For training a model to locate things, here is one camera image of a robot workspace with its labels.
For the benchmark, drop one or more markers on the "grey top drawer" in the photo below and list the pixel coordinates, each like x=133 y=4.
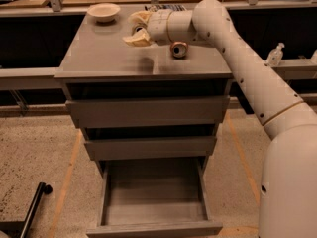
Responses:
x=118 y=113

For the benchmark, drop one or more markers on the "silver 7up can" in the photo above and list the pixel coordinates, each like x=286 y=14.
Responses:
x=138 y=27

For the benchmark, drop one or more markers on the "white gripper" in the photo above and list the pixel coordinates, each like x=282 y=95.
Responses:
x=158 y=26

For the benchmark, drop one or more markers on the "orange soda can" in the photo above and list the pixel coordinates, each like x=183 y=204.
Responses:
x=179 y=49

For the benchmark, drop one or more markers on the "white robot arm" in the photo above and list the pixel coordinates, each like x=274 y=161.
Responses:
x=288 y=207

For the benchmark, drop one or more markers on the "grey open bottom drawer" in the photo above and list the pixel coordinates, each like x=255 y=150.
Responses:
x=154 y=198

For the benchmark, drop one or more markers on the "blue chip bag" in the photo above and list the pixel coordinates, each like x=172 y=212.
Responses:
x=156 y=7

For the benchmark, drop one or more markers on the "grey middle drawer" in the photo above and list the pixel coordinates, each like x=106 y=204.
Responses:
x=127 y=149

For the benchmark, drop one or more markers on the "black chair leg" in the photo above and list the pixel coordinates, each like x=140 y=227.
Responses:
x=20 y=229

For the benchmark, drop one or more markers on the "grey metal rail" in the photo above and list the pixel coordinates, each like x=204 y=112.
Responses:
x=43 y=78

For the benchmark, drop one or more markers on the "grey drawer cabinet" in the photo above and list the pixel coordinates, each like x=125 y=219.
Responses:
x=100 y=66

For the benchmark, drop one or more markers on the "white bowl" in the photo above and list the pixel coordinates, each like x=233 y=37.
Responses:
x=104 y=12

